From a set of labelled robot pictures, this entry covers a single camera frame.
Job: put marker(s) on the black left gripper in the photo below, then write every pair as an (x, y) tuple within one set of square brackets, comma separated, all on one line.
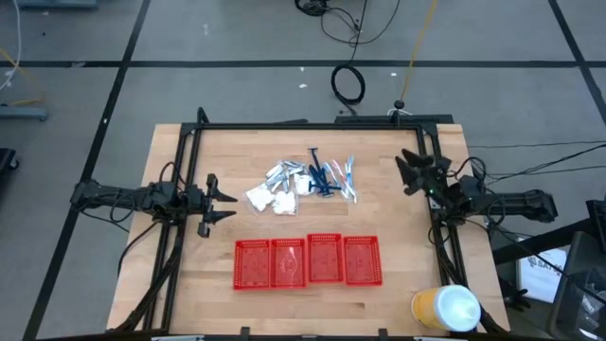
[(208, 203)]

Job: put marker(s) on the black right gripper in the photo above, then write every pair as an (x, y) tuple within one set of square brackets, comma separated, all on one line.
[(428, 180)]

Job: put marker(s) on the packaged blue toothbrush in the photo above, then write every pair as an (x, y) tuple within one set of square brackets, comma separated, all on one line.
[(350, 177)]

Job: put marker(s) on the packaged white toothbrush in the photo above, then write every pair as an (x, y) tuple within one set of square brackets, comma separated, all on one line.
[(331, 174)]

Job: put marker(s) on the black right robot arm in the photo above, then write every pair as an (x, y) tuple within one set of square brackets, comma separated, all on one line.
[(516, 203)]

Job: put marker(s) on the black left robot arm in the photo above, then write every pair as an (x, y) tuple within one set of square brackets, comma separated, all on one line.
[(156, 196)]

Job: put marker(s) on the clear bag of cotton pads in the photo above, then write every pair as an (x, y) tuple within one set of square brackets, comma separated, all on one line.
[(285, 202), (259, 199), (304, 184)]

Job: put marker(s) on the red slotted plastic basket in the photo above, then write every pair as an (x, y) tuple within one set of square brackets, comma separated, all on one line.
[(362, 260), (288, 263), (325, 258), (251, 265)]

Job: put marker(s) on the black diagonal bar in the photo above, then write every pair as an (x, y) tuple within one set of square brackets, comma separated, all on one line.
[(535, 244)]

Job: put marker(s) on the yellow cup with white lid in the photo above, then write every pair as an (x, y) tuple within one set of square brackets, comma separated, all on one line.
[(450, 308)]

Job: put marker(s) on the white labelled box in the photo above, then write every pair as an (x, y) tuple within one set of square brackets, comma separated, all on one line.
[(540, 279)]

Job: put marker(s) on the black chair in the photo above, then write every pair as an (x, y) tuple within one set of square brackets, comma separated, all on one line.
[(582, 284)]

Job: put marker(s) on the grey metal foot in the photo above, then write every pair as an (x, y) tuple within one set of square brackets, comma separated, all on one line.
[(23, 113)]

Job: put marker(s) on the black caster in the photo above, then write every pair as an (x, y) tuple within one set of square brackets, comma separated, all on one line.
[(7, 158)]

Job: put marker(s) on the grey metal base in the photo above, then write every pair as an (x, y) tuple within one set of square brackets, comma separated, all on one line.
[(57, 4)]

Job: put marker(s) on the black round knob post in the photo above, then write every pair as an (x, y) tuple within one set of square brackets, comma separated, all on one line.
[(400, 104)]

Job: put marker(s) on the black metal rig frame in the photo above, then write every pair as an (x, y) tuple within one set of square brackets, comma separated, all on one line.
[(308, 126)]

